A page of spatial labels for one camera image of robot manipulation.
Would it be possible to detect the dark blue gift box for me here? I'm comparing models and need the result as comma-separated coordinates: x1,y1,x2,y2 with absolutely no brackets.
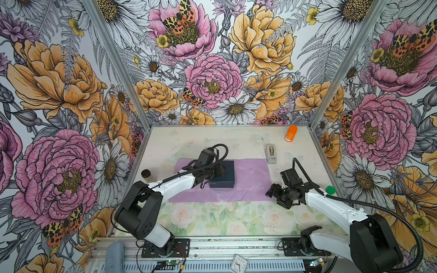
209,160,235,189

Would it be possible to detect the purple and pink wrapping paper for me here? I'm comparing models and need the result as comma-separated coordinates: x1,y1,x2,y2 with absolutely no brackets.
170,159,272,203

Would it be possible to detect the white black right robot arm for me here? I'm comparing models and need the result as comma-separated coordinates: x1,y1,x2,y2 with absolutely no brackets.
266,168,403,273

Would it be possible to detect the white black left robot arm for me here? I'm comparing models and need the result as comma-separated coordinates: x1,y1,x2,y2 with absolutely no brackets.
114,144,229,252

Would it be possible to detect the green round cap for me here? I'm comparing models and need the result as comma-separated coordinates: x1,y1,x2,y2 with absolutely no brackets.
325,185,336,195

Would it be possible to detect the grey tape dispenser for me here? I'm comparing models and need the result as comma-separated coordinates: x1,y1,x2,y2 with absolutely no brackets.
265,144,277,164

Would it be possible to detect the small jar with dark lid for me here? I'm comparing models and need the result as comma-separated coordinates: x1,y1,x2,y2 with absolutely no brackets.
141,169,153,183

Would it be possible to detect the orange plastic bottle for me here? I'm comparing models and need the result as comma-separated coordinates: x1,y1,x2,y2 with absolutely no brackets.
285,125,298,142

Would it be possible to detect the small white clock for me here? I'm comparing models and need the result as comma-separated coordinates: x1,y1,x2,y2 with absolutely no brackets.
230,254,249,273

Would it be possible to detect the green circuit board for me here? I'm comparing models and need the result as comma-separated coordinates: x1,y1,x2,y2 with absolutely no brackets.
157,259,183,267

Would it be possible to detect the grey cloth roll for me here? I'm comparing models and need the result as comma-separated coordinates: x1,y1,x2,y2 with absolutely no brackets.
105,242,124,273

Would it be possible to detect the black corrugated cable conduit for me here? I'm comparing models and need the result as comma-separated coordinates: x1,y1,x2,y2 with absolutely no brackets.
291,157,424,273

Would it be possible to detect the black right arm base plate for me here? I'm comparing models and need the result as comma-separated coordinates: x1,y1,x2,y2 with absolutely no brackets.
277,237,331,257

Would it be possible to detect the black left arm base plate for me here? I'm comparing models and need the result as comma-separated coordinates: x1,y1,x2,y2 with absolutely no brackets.
141,238,191,258

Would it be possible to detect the aluminium frame rail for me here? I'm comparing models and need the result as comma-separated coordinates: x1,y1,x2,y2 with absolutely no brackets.
85,236,386,273

